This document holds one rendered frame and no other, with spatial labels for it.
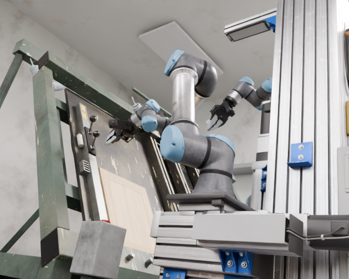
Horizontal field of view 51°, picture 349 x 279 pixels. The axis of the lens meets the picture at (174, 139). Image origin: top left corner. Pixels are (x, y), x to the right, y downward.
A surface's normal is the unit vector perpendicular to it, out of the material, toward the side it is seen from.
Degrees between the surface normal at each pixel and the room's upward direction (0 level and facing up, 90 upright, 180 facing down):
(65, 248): 58
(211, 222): 90
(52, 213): 90
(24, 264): 90
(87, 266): 90
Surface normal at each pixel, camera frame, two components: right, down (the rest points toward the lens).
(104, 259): 0.78, -0.13
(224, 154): 0.40, -0.29
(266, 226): -0.60, -0.40
